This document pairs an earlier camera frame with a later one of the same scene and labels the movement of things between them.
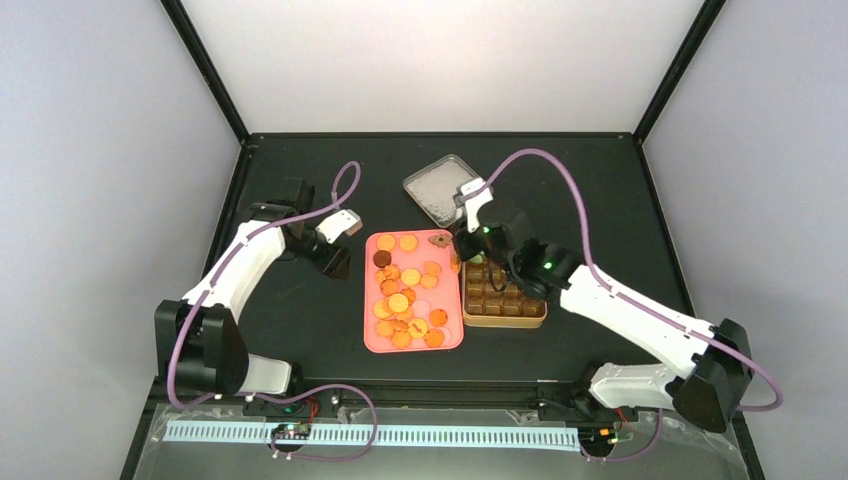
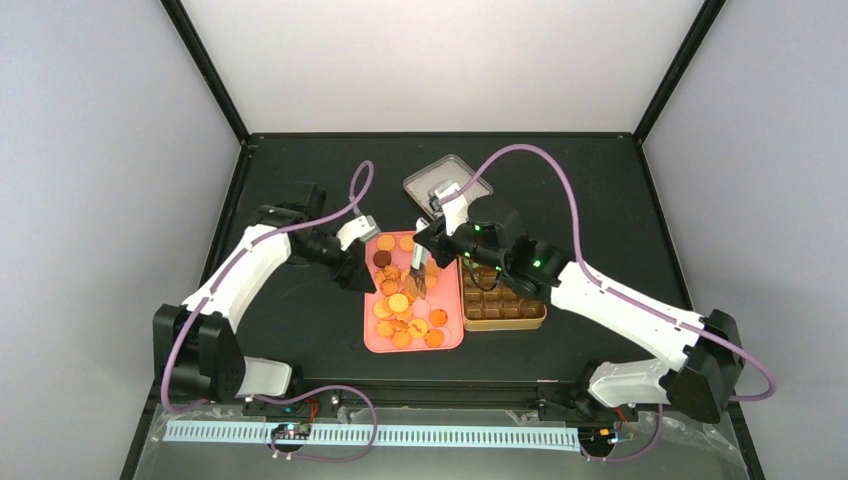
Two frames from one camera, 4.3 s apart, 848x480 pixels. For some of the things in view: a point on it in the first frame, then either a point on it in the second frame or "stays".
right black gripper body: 463,249 -> 442,256
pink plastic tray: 413,293 stays
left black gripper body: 326,263 -> 338,272
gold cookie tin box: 484,306 stays
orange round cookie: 408,242 stays
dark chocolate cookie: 382,258 stays
